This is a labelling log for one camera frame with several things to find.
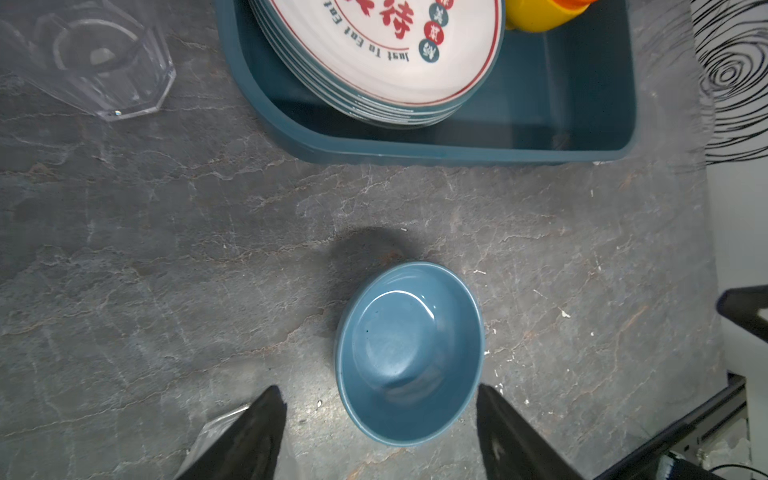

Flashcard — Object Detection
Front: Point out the clear glass front left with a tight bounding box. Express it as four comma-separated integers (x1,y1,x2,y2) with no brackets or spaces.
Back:
175,404,249,479

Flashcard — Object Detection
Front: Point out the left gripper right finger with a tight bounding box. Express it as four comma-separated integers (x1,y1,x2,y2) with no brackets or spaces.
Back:
476,384,582,480

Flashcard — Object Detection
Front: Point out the blue bowl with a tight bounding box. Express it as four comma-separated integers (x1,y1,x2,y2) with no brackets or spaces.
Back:
334,261,485,447

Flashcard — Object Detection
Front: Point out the teal plastic bin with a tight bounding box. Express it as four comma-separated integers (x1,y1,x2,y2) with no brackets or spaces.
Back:
215,1,637,166

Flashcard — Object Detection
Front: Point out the green rimmed white plate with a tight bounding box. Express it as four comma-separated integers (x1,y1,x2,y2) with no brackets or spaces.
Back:
248,0,469,130

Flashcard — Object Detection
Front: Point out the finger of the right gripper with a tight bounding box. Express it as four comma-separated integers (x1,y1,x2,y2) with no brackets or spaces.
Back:
716,285,768,342

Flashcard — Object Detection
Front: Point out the yellow bowl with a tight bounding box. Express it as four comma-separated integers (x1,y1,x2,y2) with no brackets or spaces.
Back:
505,0,590,33

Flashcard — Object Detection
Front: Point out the orange bowl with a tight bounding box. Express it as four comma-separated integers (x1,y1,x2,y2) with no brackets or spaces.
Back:
554,0,597,11

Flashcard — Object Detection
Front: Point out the clear glass back left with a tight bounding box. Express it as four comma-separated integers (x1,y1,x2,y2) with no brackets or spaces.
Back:
1,1,176,121

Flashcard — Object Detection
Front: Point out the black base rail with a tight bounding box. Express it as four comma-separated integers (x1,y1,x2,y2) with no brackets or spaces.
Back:
598,374,748,479

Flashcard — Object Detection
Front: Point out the clear glass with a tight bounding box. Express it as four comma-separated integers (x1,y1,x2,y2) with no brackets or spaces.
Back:
1,1,176,121
175,404,249,479

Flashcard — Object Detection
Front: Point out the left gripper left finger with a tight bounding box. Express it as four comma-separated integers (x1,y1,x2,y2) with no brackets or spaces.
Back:
179,385,287,479

